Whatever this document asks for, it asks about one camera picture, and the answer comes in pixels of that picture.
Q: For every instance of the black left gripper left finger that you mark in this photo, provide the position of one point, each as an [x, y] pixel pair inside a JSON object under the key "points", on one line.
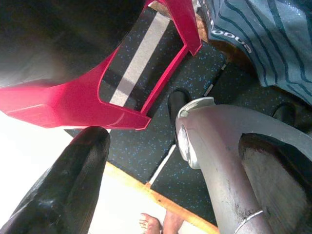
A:
{"points": [[65, 185]]}

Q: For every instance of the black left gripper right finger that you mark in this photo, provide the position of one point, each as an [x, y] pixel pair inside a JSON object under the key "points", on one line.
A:
{"points": [[278, 190]]}

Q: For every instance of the black robot right foot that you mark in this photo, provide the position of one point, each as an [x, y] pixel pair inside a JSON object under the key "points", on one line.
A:
{"points": [[285, 114]]}

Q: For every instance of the black robot foot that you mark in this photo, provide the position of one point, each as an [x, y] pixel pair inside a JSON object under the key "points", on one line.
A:
{"points": [[285, 114], [178, 102]]}

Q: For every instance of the red plastic laundry basket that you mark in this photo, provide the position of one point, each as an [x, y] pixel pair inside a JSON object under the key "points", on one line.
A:
{"points": [[73, 104]]}

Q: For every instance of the wooden floor threshold strip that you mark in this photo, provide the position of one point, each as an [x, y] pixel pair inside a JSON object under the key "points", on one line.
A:
{"points": [[156, 195]]}

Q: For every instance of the person bare foot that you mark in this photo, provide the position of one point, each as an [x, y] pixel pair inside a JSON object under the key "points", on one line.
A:
{"points": [[150, 224], [173, 223]]}

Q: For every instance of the black robot left foot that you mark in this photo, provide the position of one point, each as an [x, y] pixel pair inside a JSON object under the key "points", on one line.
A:
{"points": [[178, 102]]}

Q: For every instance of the grey blue striped shorts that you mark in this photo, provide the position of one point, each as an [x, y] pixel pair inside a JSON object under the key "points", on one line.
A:
{"points": [[280, 48]]}

